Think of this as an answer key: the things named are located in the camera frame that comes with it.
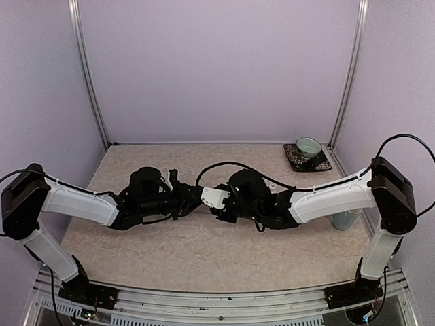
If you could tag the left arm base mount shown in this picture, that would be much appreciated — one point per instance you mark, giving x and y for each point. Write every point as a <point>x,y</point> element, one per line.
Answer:
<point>90,294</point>

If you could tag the front aluminium rail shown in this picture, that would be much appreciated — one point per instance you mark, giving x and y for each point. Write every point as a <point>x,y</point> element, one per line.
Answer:
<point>305,306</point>

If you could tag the pale green bowl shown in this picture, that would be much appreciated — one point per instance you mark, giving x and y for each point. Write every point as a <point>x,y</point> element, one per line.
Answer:
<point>308,147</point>

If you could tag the light blue mug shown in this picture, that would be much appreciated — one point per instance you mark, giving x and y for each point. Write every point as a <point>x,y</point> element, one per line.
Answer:
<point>344,220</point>

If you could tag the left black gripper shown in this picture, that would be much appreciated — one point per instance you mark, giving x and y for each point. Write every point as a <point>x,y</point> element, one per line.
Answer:
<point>186,200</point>

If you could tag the right aluminium frame post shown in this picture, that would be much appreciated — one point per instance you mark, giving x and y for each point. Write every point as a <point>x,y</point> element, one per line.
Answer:
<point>351,73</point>

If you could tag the aluminium frame post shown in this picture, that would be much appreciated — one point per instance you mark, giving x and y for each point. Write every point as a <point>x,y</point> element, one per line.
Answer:
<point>351,73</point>
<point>76,23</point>

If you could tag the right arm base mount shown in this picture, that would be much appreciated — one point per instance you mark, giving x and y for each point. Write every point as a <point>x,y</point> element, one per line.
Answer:
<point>350,294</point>

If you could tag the black patterned tray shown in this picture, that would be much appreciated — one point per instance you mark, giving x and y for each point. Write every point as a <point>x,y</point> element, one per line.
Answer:
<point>301,164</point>

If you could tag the left aluminium frame post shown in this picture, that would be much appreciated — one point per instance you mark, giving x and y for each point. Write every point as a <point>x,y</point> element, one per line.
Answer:
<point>76,23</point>

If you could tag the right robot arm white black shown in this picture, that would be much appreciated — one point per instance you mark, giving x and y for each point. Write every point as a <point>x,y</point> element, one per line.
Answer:
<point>380,185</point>

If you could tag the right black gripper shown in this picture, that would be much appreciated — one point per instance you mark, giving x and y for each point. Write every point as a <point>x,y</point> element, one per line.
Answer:
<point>224,217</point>

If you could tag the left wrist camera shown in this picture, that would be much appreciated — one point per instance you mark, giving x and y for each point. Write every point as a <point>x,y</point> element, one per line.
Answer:
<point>173,177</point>

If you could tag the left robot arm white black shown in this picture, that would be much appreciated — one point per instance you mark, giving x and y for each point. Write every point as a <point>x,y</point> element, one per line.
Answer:
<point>148,199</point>

